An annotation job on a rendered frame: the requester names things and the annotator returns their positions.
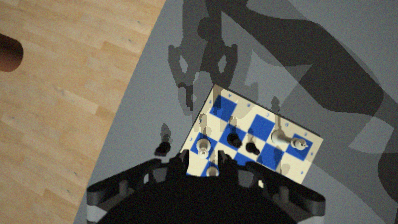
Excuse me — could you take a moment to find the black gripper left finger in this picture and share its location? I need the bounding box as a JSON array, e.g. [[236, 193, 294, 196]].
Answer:
[[87, 149, 189, 224]]

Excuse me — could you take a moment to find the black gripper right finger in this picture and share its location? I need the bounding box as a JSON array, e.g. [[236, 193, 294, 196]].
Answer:
[[217, 150, 326, 224]]

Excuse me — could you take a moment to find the blue and cream checkered board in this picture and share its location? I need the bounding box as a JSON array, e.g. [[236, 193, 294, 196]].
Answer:
[[180, 85, 323, 184]]

